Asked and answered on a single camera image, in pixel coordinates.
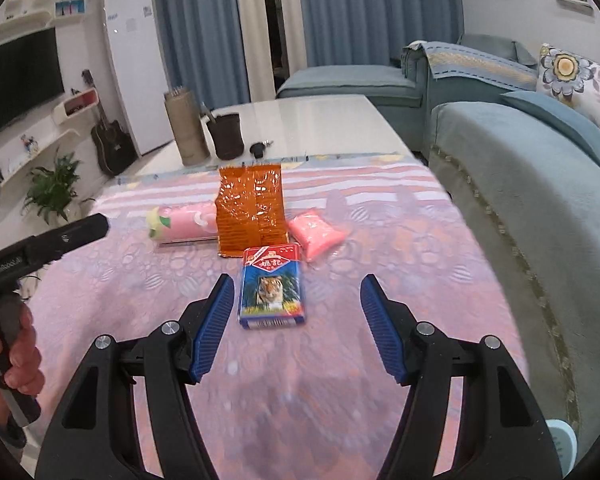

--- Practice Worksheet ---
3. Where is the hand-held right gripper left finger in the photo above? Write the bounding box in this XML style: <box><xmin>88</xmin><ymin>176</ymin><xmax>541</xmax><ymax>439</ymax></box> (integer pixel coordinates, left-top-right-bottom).
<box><xmin>35</xmin><ymin>274</ymin><xmax>236</xmax><ymax>480</ymax></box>

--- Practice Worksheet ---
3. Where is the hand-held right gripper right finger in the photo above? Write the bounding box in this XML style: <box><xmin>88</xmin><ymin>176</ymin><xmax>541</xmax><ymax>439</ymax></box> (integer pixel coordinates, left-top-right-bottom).
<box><xmin>359</xmin><ymin>274</ymin><xmax>566</xmax><ymax>480</ymax></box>

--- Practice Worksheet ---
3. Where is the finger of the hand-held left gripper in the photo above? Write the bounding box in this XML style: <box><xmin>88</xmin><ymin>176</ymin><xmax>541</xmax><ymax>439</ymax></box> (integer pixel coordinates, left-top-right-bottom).
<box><xmin>30</xmin><ymin>212</ymin><xmax>111</xmax><ymax>260</ymax></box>

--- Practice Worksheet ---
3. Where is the blue tiger print box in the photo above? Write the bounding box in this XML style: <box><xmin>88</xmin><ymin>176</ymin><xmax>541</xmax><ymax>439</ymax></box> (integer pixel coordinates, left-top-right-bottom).
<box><xmin>237</xmin><ymin>242</ymin><xmax>307</xmax><ymax>331</ymax></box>

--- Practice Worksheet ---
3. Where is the light blue plastic basket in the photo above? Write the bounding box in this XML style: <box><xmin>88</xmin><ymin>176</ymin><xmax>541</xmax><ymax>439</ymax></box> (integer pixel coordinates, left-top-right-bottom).
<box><xmin>547</xmin><ymin>419</ymin><xmax>579</xmax><ymax>480</ymax></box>

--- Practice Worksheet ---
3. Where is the person's left hand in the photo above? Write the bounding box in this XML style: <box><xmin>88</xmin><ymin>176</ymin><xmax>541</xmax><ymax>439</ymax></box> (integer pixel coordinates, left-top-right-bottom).
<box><xmin>0</xmin><ymin>304</ymin><xmax>44</xmax><ymax>403</ymax></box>

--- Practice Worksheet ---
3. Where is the green potted plant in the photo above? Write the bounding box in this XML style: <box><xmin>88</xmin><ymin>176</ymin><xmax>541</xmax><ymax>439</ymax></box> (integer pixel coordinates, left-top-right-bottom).
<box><xmin>22</xmin><ymin>147</ymin><xmax>96</xmax><ymax>227</ymax></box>

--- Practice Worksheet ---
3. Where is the pink patterned blanket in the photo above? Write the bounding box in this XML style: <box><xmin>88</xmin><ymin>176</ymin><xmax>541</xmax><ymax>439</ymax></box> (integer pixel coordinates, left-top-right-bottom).
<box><xmin>26</xmin><ymin>152</ymin><xmax>532</xmax><ymax>480</ymax></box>

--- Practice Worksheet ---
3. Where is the black guitar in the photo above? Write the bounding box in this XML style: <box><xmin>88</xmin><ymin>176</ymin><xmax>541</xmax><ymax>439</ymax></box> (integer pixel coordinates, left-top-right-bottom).
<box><xmin>81</xmin><ymin>69</ymin><xmax>139</xmax><ymax>177</ymax></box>

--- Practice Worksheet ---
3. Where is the pink roll packet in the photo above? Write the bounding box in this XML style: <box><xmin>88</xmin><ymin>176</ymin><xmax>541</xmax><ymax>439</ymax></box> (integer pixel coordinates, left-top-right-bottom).
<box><xmin>146</xmin><ymin>202</ymin><xmax>219</xmax><ymax>247</ymax></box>

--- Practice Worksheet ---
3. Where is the pink soft packet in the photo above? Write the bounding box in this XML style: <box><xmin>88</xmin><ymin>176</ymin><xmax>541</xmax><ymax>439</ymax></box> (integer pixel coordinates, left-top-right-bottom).
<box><xmin>286</xmin><ymin>211</ymin><xmax>352</xmax><ymax>262</ymax></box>

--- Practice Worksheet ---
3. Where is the white and red box shelf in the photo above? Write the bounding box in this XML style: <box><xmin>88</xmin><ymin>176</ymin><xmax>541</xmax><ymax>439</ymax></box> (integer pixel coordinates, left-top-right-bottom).
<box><xmin>51</xmin><ymin>87</ymin><xmax>101</xmax><ymax>126</ymax></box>

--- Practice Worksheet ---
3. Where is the orange snack packet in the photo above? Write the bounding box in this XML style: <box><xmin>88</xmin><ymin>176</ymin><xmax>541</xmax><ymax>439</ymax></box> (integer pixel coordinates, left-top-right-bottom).
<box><xmin>215</xmin><ymin>162</ymin><xmax>289</xmax><ymax>259</ymax></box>

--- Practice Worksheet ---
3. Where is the beige tumbler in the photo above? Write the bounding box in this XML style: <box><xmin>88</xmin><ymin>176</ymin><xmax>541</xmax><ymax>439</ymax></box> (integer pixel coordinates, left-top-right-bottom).
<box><xmin>163</xmin><ymin>87</ymin><xmax>211</xmax><ymax>166</ymax></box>

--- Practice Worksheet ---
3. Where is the black television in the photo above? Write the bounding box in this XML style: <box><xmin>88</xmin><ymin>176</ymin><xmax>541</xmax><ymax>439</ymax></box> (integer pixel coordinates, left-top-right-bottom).
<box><xmin>0</xmin><ymin>27</ymin><xmax>65</xmax><ymax>147</ymax></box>

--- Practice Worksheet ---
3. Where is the white refrigerator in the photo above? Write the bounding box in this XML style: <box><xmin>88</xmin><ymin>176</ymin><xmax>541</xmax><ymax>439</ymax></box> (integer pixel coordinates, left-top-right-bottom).
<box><xmin>102</xmin><ymin>0</ymin><xmax>179</xmax><ymax>157</ymax></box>

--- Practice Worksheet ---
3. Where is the dark brown cup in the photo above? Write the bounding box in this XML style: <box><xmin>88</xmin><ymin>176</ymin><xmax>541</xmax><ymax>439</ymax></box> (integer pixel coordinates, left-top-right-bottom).
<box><xmin>199</xmin><ymin>102</ymin><xmax>245</xmax><ymax>160</ymax></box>

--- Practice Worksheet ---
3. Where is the blue-grey sectional sofa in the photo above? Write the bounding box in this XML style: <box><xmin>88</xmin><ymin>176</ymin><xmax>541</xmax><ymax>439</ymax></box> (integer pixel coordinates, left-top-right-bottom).
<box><xmin>275</xmin><ymin>34</ymin><xmax>600</xmax><ymax>461</ymax></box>

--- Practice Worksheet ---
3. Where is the white coffee table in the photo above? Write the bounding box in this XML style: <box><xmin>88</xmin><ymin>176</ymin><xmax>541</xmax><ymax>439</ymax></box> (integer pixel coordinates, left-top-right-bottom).
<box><xmin>114</xmin><ymin>93</ymin><xmax>414</xmax><ymax>182</ymax></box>

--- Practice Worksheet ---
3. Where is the blue and pink picture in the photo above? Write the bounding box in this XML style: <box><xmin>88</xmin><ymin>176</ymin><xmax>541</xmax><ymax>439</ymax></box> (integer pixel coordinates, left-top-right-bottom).
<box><xmin>54</xmin><ymin>0</ymin><xmax>87</xmax><ymax>19</ymax></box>

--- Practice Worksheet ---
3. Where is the blue curtain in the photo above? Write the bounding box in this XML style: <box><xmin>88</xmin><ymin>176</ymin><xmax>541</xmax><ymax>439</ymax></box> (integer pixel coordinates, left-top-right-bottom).
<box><xmin>139</xmin><ymin>0</ymin><xmax>252</xmax><ymax>111</ymax></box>
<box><xmin>296</xmin><ymin>0</ymin><xmax>467</xmax><ymax>69</ymax></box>

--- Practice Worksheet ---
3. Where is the white sheer curtain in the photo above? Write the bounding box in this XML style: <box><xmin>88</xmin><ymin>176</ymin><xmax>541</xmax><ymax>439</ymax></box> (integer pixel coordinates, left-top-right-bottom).
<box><xmin>234</xmin><ymin>0</ymin><xmax>306</xmax><ymax>104</ymax></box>

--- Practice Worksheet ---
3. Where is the blue pillow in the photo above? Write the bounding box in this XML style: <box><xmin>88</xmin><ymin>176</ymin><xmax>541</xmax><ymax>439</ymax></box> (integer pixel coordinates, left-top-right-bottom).
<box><xmin>499</xmin><ymin>90</ymin><xmax>600</xmax><ymax>172</ymax></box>

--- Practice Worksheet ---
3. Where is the blue patterned armrest cover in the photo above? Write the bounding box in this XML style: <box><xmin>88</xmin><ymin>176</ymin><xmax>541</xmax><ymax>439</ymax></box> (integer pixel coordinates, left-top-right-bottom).
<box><xmin>419</xmin><ymin>41</ymin><xmax>539</xmax><ymax>92</ymax></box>

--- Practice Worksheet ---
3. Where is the floral back cushion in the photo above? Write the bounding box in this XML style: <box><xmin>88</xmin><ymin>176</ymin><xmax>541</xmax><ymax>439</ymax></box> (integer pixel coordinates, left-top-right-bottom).
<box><xmin>536</xmin><ymin>42</ymin><xmax>600</xmax><ymax>137</ymax></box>

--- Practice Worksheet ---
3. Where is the white low wall shelf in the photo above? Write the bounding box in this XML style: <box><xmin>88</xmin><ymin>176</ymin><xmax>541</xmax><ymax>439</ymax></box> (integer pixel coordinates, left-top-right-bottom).
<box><xmin>0</xmin><ymin>127</ymin><xmax>82</xmax><ymax>187</ymax></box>

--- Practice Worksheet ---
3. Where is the white curved wall shelf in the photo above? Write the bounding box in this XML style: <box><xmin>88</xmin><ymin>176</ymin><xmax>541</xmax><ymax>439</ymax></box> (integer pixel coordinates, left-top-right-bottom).
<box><xmin>0</xmin><ymin>9</ymin><xmax>89</xmax><ymax>57</ymax></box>

